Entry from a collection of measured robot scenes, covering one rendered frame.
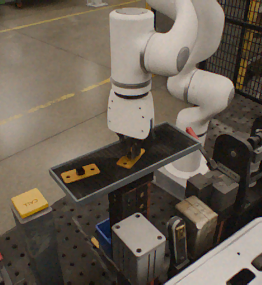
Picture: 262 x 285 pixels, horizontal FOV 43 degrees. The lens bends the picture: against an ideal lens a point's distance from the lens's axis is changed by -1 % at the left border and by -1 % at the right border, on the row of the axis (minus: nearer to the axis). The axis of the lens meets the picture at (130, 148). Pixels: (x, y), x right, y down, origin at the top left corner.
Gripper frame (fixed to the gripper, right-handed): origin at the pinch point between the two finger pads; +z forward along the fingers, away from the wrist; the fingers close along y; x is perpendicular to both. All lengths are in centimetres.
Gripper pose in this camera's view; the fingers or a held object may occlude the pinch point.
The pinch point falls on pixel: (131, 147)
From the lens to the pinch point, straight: 80.3
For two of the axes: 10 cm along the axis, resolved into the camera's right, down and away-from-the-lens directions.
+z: 0.0, 8.1, 5.8
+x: 4.8, -5.1, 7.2
